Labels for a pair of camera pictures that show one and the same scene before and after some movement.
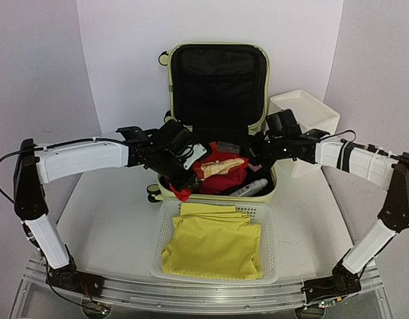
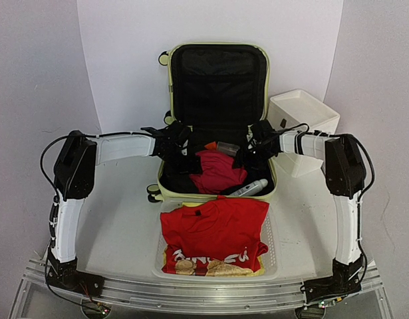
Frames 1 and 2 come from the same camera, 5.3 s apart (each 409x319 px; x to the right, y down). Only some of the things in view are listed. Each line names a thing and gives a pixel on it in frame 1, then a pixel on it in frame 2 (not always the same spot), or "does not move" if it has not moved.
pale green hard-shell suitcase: x=221 y=92 does not move
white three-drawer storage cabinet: x=311 y=113 does not move
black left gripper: x=180 y=185 -> x=193 y=167
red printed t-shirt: x=219 y=173 -> x=217 y=237
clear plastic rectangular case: x=225 y=147 does not move
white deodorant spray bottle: x=250 y=187 does not move
